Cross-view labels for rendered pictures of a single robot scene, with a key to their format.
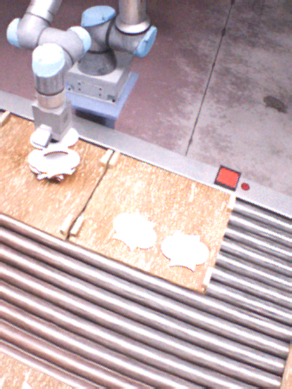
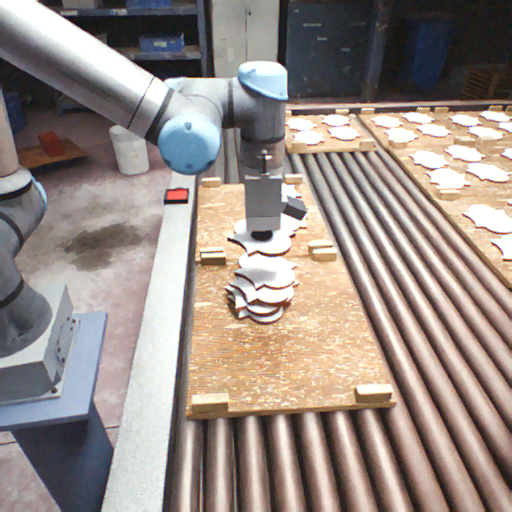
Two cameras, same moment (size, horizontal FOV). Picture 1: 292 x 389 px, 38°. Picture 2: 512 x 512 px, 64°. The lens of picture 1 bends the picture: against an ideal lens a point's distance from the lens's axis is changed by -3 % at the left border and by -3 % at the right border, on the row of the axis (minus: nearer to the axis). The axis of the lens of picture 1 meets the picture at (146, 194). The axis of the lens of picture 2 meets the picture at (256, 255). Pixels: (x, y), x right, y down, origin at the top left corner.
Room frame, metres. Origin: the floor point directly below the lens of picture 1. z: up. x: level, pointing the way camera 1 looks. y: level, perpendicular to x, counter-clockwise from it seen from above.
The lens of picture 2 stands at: (0.99, 0.92, 1.53)
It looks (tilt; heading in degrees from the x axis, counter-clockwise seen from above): 36 degrees down; 253
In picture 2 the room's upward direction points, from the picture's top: straight up
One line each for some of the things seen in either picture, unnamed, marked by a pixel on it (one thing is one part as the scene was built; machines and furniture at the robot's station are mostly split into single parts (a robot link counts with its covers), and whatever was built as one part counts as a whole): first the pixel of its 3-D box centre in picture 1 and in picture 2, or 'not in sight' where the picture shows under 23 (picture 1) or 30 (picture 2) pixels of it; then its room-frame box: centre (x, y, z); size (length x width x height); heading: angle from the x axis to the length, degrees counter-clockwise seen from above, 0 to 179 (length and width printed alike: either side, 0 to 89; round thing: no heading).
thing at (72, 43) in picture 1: (64, 46); (198, 107); (0.88, 0.27, 1.34); 0.11 x 0.11 x 0.08; 74
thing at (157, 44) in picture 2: not in sight; (162, 42); (0.43, -4.64, 0.72); 0.50 x 0.38 x 0.16; 165
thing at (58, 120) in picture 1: (47, 119); (274, 191); (0.76, 0.29, 1.19); 0.12 x 0.09 x 0.16; 166
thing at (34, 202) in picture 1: (32, 171); (278, 321); (0.77, 0.36, 0.93); 0.41 x 0.35 x 0.02; 76
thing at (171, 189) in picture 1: (156, 218); (258, 217); (0.68, -0.04, 0.93); 0.41 x 0.35 x 0.02; 78
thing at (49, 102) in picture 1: (49, 92); (262, 150); (0.78, 0.29, 1.27); 0.08 x 0.08 x 0.05
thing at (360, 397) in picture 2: not in sight; (373, 393); (0.68, 0.59, 0.95); 0.06 x 0.02 x 0.03; 166
